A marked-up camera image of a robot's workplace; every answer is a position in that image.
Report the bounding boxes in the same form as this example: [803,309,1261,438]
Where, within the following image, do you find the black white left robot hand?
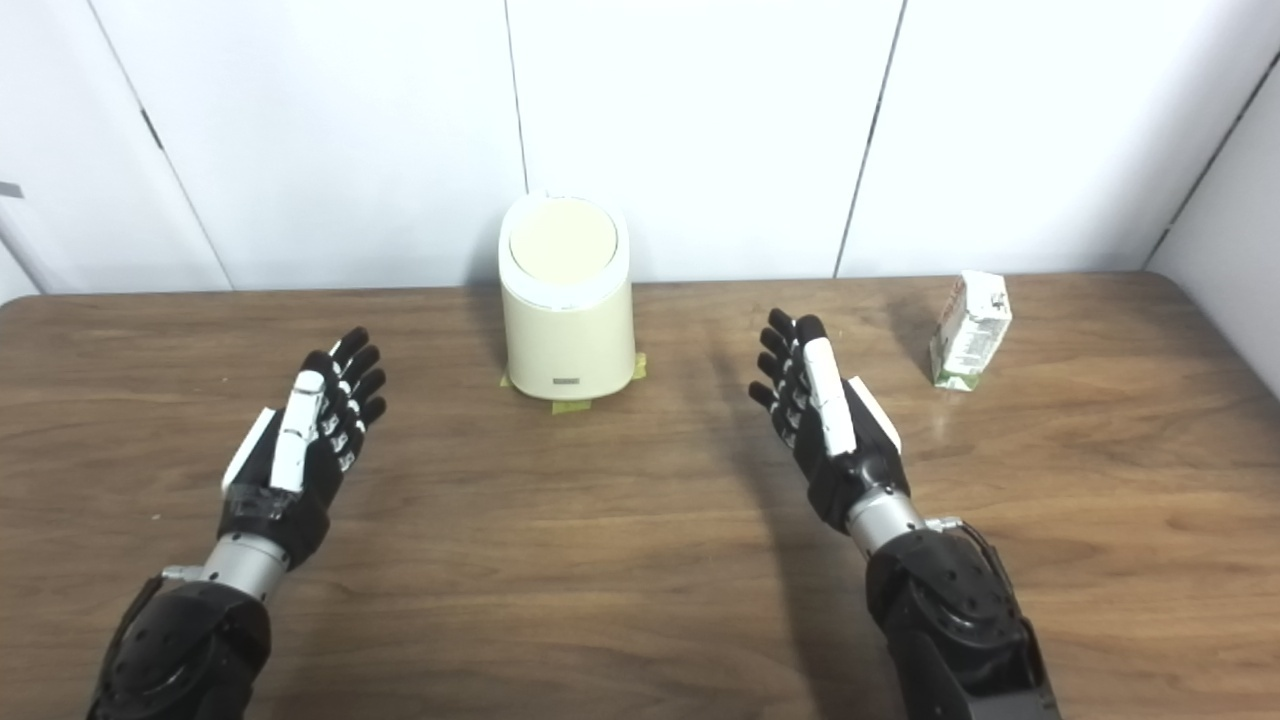
[220,327,388,571]

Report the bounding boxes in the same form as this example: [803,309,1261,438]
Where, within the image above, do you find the round cream bin lid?
[508,198,618,284]

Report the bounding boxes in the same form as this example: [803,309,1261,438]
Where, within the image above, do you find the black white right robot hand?
[748,308,913,534]

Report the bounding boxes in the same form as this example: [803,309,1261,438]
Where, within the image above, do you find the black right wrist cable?
[925,516,1016,601]

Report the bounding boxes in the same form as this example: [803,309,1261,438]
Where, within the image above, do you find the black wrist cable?
[100,565,206,691]
[925,516,1016,601]

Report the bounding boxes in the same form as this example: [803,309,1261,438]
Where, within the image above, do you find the white green milk carton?
[929,270,1013,392]

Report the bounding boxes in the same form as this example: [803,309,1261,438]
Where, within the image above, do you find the cream-colored bin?
[498,193,637,402]

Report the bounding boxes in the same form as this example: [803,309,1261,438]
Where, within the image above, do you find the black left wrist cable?
[100,565,206,691]

